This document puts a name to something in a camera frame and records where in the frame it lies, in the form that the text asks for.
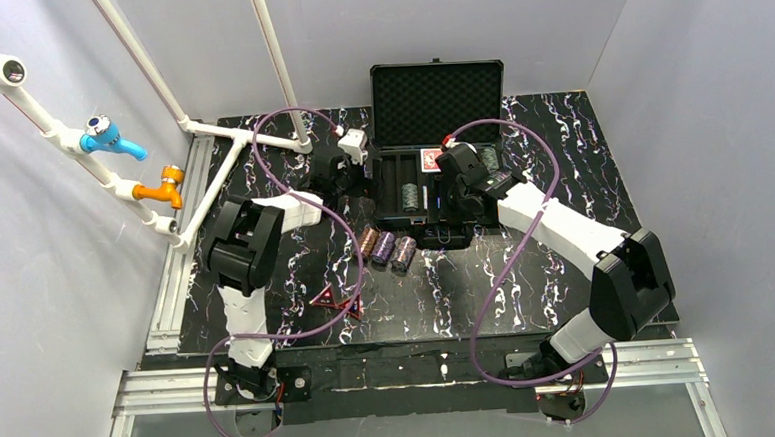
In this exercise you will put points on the aluminium rail frame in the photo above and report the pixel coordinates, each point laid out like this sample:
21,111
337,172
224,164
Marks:
656,387

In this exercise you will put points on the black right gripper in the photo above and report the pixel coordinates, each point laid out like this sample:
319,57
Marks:
451,210

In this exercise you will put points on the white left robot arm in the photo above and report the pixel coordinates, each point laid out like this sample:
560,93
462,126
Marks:
241,252

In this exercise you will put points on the black poker case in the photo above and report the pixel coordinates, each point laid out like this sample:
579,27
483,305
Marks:
414,107

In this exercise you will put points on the red card deck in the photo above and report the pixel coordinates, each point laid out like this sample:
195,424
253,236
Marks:
428,160

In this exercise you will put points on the red triangle dealer button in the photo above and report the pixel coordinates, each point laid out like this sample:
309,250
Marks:
325,298

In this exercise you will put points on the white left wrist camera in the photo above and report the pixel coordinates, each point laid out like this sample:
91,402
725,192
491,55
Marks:
354,144

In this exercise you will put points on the blue tap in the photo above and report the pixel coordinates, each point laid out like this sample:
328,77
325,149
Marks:
101,133

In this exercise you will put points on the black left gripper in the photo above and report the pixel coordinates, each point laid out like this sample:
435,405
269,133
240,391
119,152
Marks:
346,177

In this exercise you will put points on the brown chip stack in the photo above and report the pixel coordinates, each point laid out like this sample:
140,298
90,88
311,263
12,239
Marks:
367,240

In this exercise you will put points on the green chip stack in case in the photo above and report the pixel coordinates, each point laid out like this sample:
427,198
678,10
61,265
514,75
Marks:
490,159

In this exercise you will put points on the white pvc pipe frame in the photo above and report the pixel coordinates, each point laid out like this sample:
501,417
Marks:
13,75

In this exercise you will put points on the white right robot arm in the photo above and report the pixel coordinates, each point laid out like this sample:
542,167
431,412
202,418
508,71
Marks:
630,281

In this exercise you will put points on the purple chip stack on table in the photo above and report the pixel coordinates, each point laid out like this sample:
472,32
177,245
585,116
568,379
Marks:
383,248

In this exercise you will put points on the orange tap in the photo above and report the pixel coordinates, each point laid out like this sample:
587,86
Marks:
167,191

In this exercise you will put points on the dark green chip stack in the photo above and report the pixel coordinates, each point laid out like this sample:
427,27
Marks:
409,197

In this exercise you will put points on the grey pink chip stack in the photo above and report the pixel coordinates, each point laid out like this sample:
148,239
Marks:
403,254

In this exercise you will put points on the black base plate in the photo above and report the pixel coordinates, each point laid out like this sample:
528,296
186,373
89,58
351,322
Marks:
384,379

